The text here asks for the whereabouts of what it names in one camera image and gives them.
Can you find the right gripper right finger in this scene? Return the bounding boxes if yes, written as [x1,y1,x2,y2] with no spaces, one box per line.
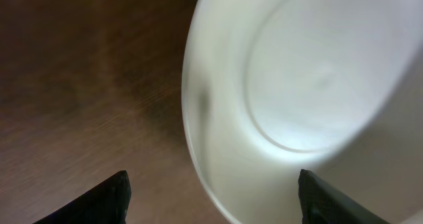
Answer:
[298,169,388,224]

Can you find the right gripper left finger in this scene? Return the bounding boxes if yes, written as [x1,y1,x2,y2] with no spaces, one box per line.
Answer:
[34,170,132,224]

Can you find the cream bowl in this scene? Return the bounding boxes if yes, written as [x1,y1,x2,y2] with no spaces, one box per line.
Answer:
[182,0,422,223]

